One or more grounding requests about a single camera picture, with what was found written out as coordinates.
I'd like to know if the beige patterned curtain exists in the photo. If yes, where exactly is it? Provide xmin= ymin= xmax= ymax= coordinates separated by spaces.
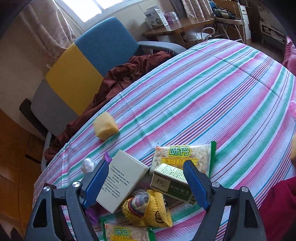
xmin=19 ymin=1 xmax=76 ymax=68

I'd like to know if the white tall carton box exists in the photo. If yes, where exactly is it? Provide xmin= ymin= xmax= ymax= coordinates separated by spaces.
xmin=96 ymin=150 xmax=149 ymax=213

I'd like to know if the white plastic ball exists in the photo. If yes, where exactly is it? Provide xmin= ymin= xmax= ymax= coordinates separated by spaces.
xmin=81 ymin=157 xmax=96 ymax=174

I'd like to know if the green tea box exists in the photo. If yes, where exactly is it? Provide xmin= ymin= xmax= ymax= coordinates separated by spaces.
xmin=150 ymin=163 xmax=196 ymax=205

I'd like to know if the wooden desk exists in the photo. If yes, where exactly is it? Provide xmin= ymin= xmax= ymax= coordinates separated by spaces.
xmin=142 ymin=18 xmax=215 ymax=48

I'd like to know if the white blue carton box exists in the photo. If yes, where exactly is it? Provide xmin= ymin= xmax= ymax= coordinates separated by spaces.
xmin=144 ymin=6 xmax=169 ymax=29

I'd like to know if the striped bed sheet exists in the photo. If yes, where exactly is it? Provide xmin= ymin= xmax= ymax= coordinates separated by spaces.
xmin=34 ymin=39 xmax=295 ymax=205

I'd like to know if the yellow sponge block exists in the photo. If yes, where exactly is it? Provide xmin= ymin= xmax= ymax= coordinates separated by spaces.
xmin=93 ymin=111 xmax=119 ymax=141

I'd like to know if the yellow knitted sock roll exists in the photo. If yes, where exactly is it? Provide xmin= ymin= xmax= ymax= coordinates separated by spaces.
xmin=121 ymin=189 xmax=173 ymax=227

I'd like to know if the dark red cloth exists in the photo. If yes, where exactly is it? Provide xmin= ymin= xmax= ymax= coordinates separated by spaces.
xmin=44 ymin=51 xmax=173 ymax=165

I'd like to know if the blue yellow grey armchair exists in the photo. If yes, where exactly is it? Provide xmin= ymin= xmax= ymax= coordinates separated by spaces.
xmin=18 ymin=16 xmax=187 ymax=167

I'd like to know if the purple snack packet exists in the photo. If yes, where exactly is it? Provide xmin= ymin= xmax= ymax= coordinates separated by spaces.
xmin=102 ymin=152 xmax=112 ymax=163

